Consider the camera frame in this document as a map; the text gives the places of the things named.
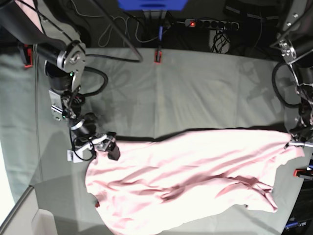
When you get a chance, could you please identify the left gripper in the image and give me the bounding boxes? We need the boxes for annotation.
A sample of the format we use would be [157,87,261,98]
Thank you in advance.
[284,127,313,148]

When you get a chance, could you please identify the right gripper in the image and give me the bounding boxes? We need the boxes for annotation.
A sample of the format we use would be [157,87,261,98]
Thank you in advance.
[67,132,120,163]

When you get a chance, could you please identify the pink t-shirt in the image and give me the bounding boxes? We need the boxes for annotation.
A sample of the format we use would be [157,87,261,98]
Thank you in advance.
[85,129,304,235]

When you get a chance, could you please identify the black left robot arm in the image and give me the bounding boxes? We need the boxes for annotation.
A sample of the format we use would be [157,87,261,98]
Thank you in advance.
[270,0,313,147]

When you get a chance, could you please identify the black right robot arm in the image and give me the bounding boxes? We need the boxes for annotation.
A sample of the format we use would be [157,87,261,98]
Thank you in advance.
[0,0,120,163]

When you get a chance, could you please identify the orange clamp right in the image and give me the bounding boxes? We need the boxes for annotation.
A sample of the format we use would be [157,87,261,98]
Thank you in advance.
[293,168,313,181]

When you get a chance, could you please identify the orange clamp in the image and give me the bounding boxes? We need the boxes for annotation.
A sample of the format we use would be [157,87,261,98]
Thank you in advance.
[293,168,313,181]
[18,42,33,68]
[154,49,162,64]

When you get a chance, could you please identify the green table cloth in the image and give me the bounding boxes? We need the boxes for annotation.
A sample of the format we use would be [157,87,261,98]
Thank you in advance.
[0,48,298,235]

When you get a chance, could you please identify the orange clamp centre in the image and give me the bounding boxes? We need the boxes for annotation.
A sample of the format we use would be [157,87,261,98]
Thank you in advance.
[154,49,162,64]

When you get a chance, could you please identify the white bin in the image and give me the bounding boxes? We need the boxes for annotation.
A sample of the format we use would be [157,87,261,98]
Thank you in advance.
[0,186,58,235]

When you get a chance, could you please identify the orange clamp left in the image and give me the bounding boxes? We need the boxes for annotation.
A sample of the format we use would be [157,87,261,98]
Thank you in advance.
[18,42,33,68]

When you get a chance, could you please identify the blue box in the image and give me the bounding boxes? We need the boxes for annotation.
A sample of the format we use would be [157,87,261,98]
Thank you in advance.
[118,0,188,11]

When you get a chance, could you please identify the black power strip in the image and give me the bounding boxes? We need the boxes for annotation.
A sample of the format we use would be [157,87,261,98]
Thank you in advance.
[184,19,240,31]

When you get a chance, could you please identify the grey cable loop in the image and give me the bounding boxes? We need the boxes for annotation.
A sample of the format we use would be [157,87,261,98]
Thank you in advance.
[70,0,137,48]

